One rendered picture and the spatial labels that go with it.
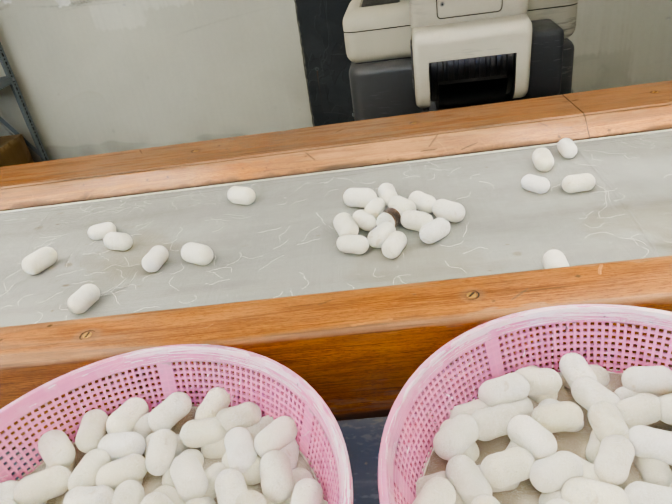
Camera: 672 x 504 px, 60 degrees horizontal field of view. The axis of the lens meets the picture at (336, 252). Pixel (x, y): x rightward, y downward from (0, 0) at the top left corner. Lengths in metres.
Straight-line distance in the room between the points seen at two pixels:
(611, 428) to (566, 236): 0.23
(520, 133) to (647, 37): 2.09
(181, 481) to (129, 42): 2.61
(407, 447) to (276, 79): 2.46
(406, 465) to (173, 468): 0.14
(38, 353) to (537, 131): 0.60
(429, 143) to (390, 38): 0.74
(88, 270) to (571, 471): 0.49
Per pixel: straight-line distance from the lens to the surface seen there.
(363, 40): 1.47
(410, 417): 0.37
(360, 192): 0.63
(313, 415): 0.38
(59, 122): 3.18
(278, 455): 0.38
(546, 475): 0.37
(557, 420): 0.40
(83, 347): 0.49
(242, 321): 0.46
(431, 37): 1.18
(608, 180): 0.69
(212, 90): 2.82
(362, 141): 0.76
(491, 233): 0.58
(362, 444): 0.47
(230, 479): 0.38
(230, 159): 0.78
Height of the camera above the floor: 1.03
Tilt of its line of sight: 31 degrees down
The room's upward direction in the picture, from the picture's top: 9 degrees counter-clockwise
